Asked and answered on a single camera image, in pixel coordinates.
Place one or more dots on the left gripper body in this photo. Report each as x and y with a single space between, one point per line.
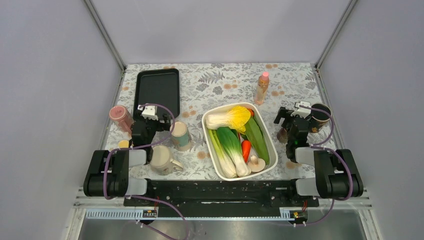
153 125

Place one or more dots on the black baking tray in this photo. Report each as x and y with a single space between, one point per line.
160 86

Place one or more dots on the green cucumber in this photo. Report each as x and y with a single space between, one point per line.
255 136

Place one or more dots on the beige floral mug green inside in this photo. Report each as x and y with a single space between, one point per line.
163 161

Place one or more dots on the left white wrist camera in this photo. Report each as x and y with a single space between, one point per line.
150 112

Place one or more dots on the orange carrot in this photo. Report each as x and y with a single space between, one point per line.
246 150

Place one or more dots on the green bok choy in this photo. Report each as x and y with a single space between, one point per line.
232 146

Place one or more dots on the small brown cup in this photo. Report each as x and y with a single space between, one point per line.
282 136

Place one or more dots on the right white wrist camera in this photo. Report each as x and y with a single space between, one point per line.
302 109

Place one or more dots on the white green leek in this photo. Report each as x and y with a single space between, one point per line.
226 164

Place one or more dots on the pink upside-down mug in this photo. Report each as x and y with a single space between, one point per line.
122 118

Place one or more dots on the pink drink bottle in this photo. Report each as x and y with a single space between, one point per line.
262 87

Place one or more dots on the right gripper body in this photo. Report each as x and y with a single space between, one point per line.
283 113

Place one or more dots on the white vegetable basin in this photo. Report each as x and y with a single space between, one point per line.
267 137

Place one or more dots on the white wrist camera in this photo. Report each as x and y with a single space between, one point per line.
302 109
150 112

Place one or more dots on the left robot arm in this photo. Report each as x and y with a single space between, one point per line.
108 172

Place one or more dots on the yellow mug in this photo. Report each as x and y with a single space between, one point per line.
123 144

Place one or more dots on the beige mushroom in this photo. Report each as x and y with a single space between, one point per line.
256 164

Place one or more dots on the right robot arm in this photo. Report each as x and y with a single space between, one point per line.
336 174

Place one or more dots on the yellow napa cabbage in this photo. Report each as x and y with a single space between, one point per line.
235 118

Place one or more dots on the black gold mug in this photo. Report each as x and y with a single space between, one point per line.
319 118

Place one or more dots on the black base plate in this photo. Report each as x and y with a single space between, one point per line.
220 199

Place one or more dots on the beige teal upside-down mug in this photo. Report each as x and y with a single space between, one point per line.
181 137

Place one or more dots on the floral tablecloth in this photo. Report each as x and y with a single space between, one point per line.
206 86

